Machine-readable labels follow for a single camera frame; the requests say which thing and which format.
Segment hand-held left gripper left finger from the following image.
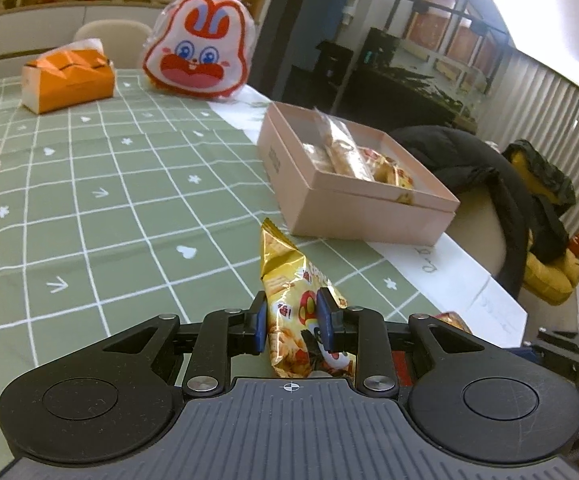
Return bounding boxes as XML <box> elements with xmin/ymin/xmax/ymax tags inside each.
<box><xmin>102</xmin><ymin>292</ymin><xmax>270</xmax><ymax>401</ymax></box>

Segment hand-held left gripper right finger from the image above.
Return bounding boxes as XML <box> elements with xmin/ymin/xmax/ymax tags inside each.
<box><xmin>317</xmin><ymin>287</ymin><xmax>495</xmax><ymax>402</ymax></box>

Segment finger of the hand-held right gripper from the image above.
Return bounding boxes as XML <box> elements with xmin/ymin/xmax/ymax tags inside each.
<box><xmin>519</xmin><ymin>327</ymin><xmax>579</xmax><ymax>441</ymax></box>

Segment golden cracker snack packet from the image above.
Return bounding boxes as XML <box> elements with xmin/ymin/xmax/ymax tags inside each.
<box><xmin>260</xmin><ymin>217</ymin><xmax>357</xmax><ymax>380</ymax></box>

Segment pink cardboard box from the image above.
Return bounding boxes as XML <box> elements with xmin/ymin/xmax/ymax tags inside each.
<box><xmin>256</xmin><ymin>101</ymin><xmax>461</xmax><ymax>246</ymax></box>

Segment yellow cushion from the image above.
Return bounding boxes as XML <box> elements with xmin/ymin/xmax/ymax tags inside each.
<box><xmin>502</xmin><ymin>140</ymin><xmax>579</xmax><ymax>304</ymax></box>

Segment beige armchair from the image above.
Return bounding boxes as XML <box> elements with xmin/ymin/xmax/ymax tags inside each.
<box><xmin>444</xmin><ymin>180</ymin><xmax>511</xmax><ymax>281</ymax></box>

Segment red yellow cartoon snack packet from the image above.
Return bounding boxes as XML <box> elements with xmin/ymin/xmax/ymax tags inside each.
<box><xmin>364</xmin><ymin>147</ymin><xmax>416</xmax><ymax>206</ymax></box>

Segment clear wrapped pastry packet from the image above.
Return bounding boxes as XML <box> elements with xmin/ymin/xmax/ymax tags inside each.
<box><xmin>302</xmin><ymin>107</ymin><xmax>370</xmax><ymax>181</ymax></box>

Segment black jacket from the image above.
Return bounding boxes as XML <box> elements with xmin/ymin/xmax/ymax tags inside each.
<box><xmin>389</xmin><ymin>125</ymin><xmax>577</xmax><ymax>293</ymax></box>

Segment green checked tablecloth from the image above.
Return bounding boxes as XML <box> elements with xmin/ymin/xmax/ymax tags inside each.
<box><xmin>0</xmin><ymin>67</ymin><xmax>470</xmax><ymax>461</ymax></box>

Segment grey vertical blinds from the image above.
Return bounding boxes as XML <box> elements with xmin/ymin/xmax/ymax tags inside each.
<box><xmin>474</xmin><ymin>50</ymin><xmax>579</xmax><ymax>246</ymax></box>

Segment black stand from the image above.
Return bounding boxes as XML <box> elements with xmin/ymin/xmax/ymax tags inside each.
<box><xmin>292</xmin><ymin>40</ymin><xmax>355</xmax><ymax>113</ymax></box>

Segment black glass fish tank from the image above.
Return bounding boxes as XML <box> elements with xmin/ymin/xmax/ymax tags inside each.
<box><xmin>357</xmin><ymin>27</ymin><xmax>493</xmax><ymax>128</ymax></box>

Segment rabbit face plastic bag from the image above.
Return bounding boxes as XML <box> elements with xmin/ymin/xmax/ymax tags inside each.
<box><xmin>142</xmin><ymin>0</ymin><xmax>257</xmax><ymax>103</ymax></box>

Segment orange tissue box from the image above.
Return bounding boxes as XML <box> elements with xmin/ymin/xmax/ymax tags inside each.
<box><xmin>22</xmin><ymin>39</ymin><xmax>116</xmax><ymax>115</ymax></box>

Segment cream dining chair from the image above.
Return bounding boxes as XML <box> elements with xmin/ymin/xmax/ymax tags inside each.
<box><xmin>73</xmin><ymin>20</ymin><xmax>154</xmax><ymax>43</ymax></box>

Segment white sideboard cabinet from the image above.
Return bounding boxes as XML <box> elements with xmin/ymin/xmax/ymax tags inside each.
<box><xmin>0</xmin><ymin>2</ymin><xmax>170</xmax><ymax>83</ymax></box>

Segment framed red wall panels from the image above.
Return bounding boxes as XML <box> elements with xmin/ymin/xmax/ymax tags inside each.
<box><xmin>402</xmin><ymin>0</ymin><xmax>503</xmax><ymax>68</ymax></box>

